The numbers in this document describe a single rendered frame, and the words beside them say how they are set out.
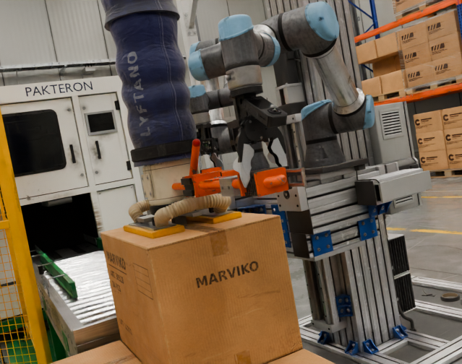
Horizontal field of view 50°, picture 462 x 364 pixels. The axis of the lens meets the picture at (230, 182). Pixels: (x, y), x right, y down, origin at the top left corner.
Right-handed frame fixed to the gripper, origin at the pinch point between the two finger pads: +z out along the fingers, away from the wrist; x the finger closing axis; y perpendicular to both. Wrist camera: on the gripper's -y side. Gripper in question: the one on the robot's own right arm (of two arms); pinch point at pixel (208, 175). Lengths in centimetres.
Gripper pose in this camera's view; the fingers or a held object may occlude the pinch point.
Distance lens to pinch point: 200.0
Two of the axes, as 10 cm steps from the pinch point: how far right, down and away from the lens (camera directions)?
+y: 4.3, -0.2, -9.0
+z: 1.7, 9.8, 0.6
